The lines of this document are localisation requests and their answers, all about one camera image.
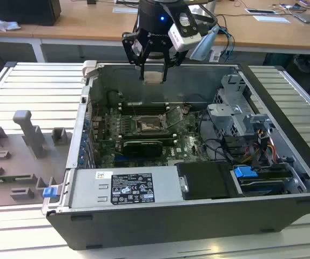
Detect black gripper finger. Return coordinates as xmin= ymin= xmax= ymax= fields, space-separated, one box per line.
xmin=161 ymin=40 xmax=186 ymax=83
xmin=122 ymin=31 xmax=153 ymax=81

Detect silver CPU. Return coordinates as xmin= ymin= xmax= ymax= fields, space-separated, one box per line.
xmin=143 ymin=71 xmax=164 ymax=86

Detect metal socket cover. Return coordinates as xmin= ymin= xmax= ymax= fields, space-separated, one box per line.
xmin=165 ymin=106 xmax=185 ymax=128

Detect black RAM slot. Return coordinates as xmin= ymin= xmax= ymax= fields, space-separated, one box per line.
xmin=119 ymin=105 xmax=170 ymax=109
xmin=119 ymin=102 xmax=170 ymax=106
xmin=122 ymin=138 xmax=178 ymax=142
xmin=122 ymin=132 xmax=177 ymax=135
xmin=122 ymin=136 xmax=178 ymax=140
xmin=119 ymin=110 xmax=171 ymax=114
xmin=122 ymin=134 xmax=177 ymax=138
xmin=119 ymin=107 xmax=171 ymax=112

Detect CPU socket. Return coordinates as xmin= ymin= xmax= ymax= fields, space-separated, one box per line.
xmin=134 ymin=114 xmax=171 ymax=135

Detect wooden desk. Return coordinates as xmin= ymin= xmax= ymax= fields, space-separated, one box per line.
xmin=0 ymin=0 xmax=310 ymax=64

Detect green motherboard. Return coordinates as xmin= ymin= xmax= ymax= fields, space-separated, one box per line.
xmin=90 ymin=104 xmax=227 ymax=168

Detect silver drive cage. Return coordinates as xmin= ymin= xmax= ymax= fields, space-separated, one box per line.
xmin=206 ymin=73 xmax=276 ymax=139

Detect black graphics card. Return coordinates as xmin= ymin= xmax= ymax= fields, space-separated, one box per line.
xmin=122 ymin=140 xmax=163 ymax=159

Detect black equipment box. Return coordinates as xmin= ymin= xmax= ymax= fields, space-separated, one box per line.
xmin=0 ymin=0 xmax=63 ymax=27

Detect dark bag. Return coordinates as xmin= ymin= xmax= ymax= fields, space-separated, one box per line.
xmin=262 ymin=52 xmax=310 ymax=73

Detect black plastic shroud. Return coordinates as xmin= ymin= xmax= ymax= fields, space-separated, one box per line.
xmin=176 ymin=161 xmax=239 ymax=201

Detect small white label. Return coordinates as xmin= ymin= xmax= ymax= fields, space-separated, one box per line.
xmin=95 ymin=170 xmax=114 ymax=180

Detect white paper sheet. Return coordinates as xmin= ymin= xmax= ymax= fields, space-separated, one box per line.
xmin=253 ymin=15 xmax=291 ymax=24

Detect black rating label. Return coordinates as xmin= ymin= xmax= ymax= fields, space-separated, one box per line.
xmin=111 ymin=172 xmax=154 ymax=205

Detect hard disk in blue carrier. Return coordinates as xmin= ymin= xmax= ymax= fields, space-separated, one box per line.
xmin=232 ymin=166 xmax=293 ymax=197

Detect crumpled white paper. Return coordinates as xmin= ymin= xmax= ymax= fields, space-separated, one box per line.
xmin=0 ymin=15 xmax=21 ymax=32

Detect silver power supply unit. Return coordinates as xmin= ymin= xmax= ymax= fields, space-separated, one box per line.
xmin=68 ymin=165 xmax=185 ymax=209

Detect black PC case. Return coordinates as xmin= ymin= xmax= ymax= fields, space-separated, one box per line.
xmin=43 ymin=59 xmax=310 ymax=250

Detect grey parts rack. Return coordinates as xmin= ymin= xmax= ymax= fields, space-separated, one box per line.
xmin=0 ymin=109 xmax=73 ymax=208

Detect grey desk cable hatch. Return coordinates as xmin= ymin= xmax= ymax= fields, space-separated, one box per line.
xmin=112 ymin=6 xmax=139 ymax=14

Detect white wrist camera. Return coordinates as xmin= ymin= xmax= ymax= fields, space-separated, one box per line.
xmin=167 ymin=10 xmax=202 ymax=52

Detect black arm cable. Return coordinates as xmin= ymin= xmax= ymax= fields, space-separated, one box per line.
xmin=190 ymin=0 xmax=219 ymax=36

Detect blue cable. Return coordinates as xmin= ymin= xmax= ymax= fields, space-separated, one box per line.
xmin=219 ymin=21 xmax=236 ymax=59

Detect yellow red power wires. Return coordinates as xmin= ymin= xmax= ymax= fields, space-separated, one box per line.
xmin=241 ymin=128 xmax=280 ymax=169

